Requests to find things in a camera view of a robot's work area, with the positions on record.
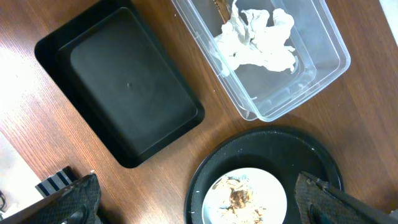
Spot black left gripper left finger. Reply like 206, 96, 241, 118
1, 174, 101, 224

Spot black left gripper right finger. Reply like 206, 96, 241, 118
294, 172, 397, 224

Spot food scraps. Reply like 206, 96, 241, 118
211, 177, 266, 224

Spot grey plate with food scraps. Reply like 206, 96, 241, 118
201, 167, 287, 224

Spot white napkin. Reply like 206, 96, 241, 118
211, 0, 297, 77

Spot brown gold snack wrapper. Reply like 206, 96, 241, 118
213, 0, 231, 23

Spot clear plastic waste bin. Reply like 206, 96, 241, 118
172, 0, 351, 122

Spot black striped base block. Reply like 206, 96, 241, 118
35, 166, 78, 198

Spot round black serving tray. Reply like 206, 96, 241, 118
184, 126, 344, 224

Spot black rectangular bin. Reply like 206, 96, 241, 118
34, 1, 205, 168

